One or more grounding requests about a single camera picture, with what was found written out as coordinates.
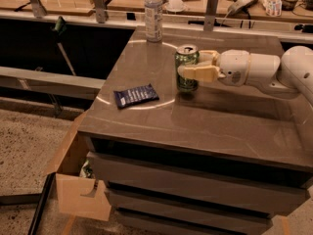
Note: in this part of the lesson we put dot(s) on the grey drawer cabinet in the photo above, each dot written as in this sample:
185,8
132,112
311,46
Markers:
220,160

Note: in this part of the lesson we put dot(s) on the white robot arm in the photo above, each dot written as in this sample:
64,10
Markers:
283,77

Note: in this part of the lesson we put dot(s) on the white cup on saucer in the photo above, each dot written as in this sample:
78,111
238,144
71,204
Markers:
175,6

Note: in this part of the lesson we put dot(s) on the metal bracket post left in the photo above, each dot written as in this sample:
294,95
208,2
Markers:
38,9

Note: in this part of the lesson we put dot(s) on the green soda can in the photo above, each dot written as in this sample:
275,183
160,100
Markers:
187,54

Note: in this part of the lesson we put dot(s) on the open cardboard box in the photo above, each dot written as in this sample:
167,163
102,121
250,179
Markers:
77,195

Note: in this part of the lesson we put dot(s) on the black mesh cup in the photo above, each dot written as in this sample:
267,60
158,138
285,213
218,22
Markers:
288,5

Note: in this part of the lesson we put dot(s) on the metal bracket post middle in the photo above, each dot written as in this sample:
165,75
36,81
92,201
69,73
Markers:
100,11

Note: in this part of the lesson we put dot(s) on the blue snack packet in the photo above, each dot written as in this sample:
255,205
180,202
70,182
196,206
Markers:
135,96

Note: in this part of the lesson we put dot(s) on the white glue gun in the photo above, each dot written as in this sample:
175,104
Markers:
237,6

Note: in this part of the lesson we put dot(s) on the clear plastic bottle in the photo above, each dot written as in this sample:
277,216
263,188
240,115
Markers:
153,20

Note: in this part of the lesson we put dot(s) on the colourful patterned mug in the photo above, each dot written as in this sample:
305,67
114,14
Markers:
272,8

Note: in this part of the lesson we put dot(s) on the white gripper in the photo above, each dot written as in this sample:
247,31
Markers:
233,67

